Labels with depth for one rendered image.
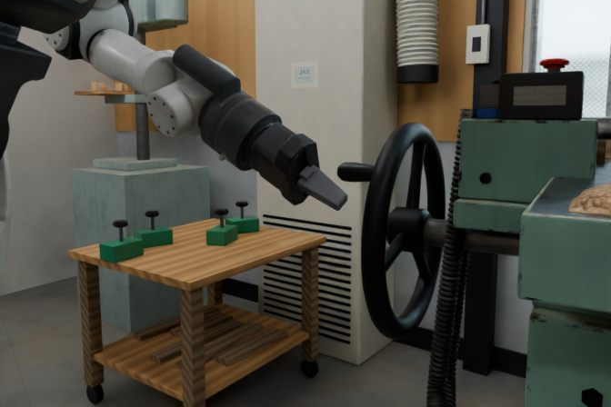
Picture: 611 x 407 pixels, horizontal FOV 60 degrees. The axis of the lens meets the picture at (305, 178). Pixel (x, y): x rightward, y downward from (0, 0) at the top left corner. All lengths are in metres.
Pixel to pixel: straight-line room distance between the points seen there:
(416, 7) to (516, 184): 1.45
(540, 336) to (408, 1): 1.64
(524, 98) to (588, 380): 0.28
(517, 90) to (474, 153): 0.08
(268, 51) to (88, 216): 1.15
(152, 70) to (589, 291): 0.62
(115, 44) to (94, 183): 1.78
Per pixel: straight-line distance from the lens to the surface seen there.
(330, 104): 2.01
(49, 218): 3.35
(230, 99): 0.69
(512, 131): 0.61
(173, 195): 2.55
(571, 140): 0.61
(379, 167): 0.62
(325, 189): 0.65
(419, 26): 2.00
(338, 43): 2.01
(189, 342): 1.53
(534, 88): 0.61
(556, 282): 0.39
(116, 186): 2.44
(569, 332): 0.49
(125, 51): 0.84
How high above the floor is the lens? 0.97
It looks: 7 degrees down
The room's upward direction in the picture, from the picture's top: straight up
